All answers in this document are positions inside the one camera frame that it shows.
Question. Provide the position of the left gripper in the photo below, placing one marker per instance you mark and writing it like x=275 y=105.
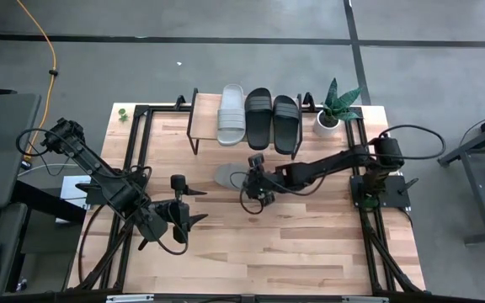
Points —
x=177 y=212

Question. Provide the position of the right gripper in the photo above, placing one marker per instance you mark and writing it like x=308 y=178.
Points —
x=261 y=185

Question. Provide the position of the grey slide sandal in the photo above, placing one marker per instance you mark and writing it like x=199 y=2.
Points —
x=231 y=118
x=225 y=177

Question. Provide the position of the black slide sandal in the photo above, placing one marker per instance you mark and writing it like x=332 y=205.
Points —
x=286 y=126
x=258 y=122

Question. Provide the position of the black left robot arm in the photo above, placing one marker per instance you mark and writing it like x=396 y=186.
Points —
x=99 y=177

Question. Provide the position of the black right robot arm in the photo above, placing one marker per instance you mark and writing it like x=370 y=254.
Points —
x=322 y=168

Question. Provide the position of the snake plant white pot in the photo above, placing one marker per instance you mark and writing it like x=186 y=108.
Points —
x=326 y=126

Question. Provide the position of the small green leaf sprig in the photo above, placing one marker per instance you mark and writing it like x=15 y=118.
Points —
x=122 y=113

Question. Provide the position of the black metal stand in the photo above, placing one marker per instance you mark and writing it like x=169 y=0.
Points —
x=482 y=177

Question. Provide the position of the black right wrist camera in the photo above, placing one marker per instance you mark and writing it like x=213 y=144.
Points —
x=256 y=160

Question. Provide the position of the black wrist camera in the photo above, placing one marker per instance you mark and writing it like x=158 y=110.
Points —
x=178 y=182
x=256 y=160

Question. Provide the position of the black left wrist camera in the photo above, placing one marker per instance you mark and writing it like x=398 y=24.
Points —
x=178 y=182

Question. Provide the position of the wooden shelf black frame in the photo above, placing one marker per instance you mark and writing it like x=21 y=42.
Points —
x=204 y=122

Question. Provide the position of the black aluminium table frame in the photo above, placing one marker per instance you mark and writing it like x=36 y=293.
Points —
x=162 y=109

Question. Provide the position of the silver metal bracket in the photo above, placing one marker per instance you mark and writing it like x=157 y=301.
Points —
x=364 y=299
x=129 y=299

